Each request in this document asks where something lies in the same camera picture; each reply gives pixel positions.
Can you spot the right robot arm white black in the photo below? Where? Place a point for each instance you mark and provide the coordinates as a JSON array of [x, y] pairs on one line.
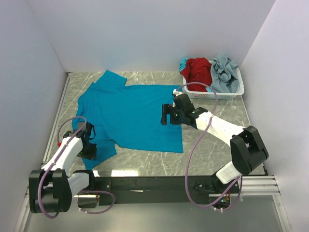
[[247, 148]]

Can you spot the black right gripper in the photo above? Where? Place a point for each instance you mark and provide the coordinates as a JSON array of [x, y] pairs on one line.
[[171, 115]]

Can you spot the white laundry basket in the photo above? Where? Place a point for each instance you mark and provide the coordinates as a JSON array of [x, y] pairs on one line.
[[221, 96]]

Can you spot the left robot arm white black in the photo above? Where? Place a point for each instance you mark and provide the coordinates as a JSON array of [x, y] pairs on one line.
[[51, 190]]

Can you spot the grey t shirt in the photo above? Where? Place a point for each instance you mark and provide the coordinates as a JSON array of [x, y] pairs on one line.
[[224, 76]]

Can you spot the red t shirt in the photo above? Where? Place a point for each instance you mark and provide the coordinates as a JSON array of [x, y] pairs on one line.
[[197, 70]]

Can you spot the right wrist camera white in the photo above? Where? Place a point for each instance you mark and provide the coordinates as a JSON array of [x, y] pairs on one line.
[[177, 92]]

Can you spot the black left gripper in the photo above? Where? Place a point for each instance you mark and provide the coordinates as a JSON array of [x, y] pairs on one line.
[[91, 152]]

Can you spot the light blue garment in basket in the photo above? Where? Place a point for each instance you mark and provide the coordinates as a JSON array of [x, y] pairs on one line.
[[182, 64]]

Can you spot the aluminium rail frame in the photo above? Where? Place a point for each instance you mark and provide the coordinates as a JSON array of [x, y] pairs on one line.
[[258, 185]]

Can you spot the blue t shirt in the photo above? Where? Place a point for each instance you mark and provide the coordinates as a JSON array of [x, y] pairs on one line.
[[127, 116]]

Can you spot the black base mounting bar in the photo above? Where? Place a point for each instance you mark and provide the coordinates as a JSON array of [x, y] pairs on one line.
[[202, 189]]

